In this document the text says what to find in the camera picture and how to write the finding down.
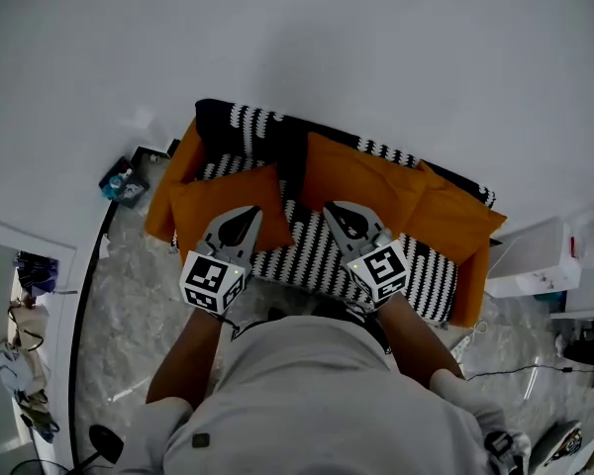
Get person's left forearm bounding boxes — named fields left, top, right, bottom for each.
left=145, top=306, right=225, bottom=406

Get large orange cushion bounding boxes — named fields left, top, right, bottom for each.
left=400, top=159, right=509, bottom=268
left=298, top=131, right=428, bottom=233

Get black tray of bottles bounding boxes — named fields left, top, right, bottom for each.
left=97, top=154, right=151, bottom=211

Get person's grey shirt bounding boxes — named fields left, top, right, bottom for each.
left=126, top=314, right=532, bottom=475

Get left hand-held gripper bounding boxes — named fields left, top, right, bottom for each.
left=178, top=205, right=264, bottom=316

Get thin black floor cable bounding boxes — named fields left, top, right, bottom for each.
left=463, top=362, right=594, bottom=382

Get orange sofa with backrest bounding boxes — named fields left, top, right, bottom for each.
left=143, top=116, right=509, bottom=330

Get black round lamp head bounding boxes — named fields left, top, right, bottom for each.
left=87, top=423, right=126, bottom=466

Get blue plastic bottle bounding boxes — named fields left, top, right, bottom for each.
left=102, top=174, right=125, bottom=200

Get black low side table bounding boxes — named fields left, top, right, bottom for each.
left=130, top=138, right=181, bottom=169

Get black white patterned throw blanket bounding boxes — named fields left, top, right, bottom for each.
left=169, top=97, right=497, bottom=324

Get white box appliance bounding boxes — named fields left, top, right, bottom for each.
left=483, top=216, right=583, bottom=300

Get white power strip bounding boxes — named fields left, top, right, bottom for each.
left=449, top=330, right=478, bottom=361

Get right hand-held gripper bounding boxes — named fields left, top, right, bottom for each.
left=322, top=200, right=411, bottom=310

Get small orange cushion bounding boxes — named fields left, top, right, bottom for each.
left=168, top=162, right=296, bottom=265

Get pile of clothes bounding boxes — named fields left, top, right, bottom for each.
left=0, top=249, right=61, bottom=445

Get grey bag with orange print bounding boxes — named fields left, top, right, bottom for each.
left=528, top=419, right=594, bottom=475

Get person's right forearm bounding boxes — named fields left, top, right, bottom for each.
left=375, top=292, right=466, bottom=381

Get white shelf unit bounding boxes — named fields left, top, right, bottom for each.
left=548, top=199, right=594, bottom=322

